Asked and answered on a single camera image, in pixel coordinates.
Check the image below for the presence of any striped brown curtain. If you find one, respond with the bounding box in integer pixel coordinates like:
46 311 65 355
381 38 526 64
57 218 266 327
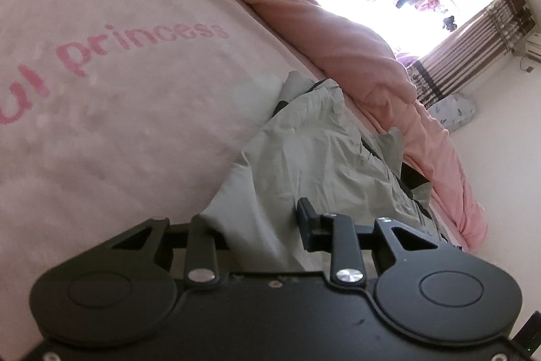
403 0 535 112

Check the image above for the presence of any pink duvet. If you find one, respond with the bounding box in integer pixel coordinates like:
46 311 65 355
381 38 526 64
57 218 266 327
178 0 488 251

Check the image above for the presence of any pink printed blanket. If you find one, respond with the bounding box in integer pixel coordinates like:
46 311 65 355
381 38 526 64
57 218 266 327
0 0 347 302

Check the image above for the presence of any white air conditioner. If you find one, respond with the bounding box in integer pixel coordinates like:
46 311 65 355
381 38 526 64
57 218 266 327
512 39 541 58

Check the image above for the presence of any white patterned pillow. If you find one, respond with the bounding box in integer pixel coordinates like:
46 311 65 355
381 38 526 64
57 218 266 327
430 92 477 133

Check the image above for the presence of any purple cloth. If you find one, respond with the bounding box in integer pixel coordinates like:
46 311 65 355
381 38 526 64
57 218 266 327
395 50 421 68

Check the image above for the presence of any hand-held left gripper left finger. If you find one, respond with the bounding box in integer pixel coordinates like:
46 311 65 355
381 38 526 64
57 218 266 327
112 215 220 290

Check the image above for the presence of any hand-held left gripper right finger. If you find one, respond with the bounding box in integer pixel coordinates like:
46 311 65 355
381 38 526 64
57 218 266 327
297 198 440 286

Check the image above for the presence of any grey and black jacket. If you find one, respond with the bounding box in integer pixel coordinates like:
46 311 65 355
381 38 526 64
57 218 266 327
198 70 449 274

